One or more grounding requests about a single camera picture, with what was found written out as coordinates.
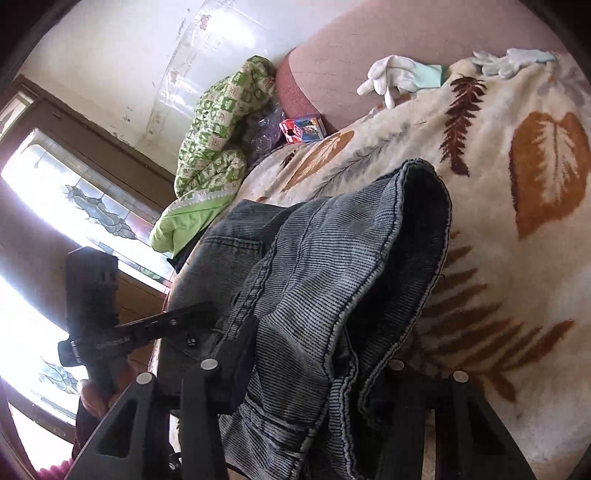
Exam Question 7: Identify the dark cloth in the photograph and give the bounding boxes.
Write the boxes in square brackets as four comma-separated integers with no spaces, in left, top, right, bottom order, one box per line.
[166,249,195,274]

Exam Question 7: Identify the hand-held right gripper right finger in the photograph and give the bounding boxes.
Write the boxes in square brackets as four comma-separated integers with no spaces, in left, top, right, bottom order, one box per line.
[373,358,536,480]

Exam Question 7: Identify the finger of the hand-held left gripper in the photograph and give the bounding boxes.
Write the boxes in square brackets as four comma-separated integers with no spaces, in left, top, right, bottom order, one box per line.
[115,301,218,341]
[175,322,219,361]

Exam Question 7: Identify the person's left hand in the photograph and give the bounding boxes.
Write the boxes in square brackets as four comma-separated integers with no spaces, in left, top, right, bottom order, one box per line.
[78,364,140,417]

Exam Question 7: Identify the grey washed denim pants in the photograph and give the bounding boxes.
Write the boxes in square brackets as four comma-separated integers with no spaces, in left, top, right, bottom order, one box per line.
[159,158,453,480]

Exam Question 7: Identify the green checked quilt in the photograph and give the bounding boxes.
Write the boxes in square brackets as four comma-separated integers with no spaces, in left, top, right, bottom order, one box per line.
[148,55,278,254]

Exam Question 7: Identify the clear plastic bag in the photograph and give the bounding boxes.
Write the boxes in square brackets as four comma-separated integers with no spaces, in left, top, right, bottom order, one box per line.
[247,108,289,162]

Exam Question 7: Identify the small colourful box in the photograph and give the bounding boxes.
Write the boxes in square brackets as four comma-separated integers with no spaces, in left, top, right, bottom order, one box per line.
[279,116,326,146]

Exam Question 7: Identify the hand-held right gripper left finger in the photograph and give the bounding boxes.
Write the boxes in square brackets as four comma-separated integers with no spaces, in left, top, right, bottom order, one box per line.
[65,316,259,480]

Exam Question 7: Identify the cream leaf-print blanket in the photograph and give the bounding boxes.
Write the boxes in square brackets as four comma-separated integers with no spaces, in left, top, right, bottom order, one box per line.
[175,51,591,480]

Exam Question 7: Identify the wooden door with stained glass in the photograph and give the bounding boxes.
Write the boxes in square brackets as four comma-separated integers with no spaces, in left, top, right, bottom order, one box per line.
[0,76,178,480]

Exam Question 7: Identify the pale white glove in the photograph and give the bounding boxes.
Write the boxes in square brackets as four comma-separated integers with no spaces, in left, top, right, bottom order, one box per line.
[471,47,557,79]

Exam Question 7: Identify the white glove with teal cuff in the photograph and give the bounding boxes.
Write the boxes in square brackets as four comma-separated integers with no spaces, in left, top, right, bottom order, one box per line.
[358,54,448,109]

